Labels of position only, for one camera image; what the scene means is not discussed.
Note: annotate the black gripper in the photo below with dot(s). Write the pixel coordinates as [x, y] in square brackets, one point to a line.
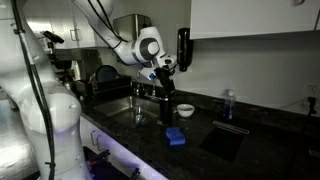
[165, 74]

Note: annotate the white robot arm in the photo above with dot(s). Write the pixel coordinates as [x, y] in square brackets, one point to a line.
[56, 110]

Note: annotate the chrome gooseneck faucet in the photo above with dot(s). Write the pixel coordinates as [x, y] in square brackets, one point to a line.
[153, 90]

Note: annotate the white bowl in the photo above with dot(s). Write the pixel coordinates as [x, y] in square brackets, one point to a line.
[185, 110]

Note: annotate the small white object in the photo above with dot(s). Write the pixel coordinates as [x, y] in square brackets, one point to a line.
[160, 122]

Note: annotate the blue sponge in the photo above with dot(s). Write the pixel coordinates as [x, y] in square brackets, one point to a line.
[175, 136]

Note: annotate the black dish rack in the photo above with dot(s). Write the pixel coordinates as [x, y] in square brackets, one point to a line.
[113, 86]

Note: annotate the stainless steel sink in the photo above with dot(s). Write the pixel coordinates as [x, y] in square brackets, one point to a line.
[116, 106]

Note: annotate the dark plate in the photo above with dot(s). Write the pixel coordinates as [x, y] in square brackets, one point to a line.
[106, 73]

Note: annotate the clear bottle blue liquid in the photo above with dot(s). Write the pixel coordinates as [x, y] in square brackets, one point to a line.
[229, 106]

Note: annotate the metal strip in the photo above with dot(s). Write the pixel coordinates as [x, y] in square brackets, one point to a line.
[231, 127]

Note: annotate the white cabinet drawer front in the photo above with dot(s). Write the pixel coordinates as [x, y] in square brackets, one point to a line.
[123, 156]

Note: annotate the dark coffee machine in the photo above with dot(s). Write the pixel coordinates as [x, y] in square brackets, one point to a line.
[76, 63]

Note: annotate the open drawer with tools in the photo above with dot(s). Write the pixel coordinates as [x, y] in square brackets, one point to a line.
[106, 165]

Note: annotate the white background cabinets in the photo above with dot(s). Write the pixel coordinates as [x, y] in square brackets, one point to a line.
[80, 33]

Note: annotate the white upper cabinet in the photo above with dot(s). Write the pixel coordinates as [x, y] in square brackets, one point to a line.
[253, 16]

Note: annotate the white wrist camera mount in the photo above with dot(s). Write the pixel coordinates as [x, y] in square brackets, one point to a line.
[146, 74]

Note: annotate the black wall soap dispenser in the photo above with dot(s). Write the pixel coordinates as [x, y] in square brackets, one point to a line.
[184, 50]

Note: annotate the black camera on stand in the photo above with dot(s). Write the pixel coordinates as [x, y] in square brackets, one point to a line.
[53, 36]

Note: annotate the white wall outlet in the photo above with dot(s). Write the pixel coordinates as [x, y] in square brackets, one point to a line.
[313, 90]

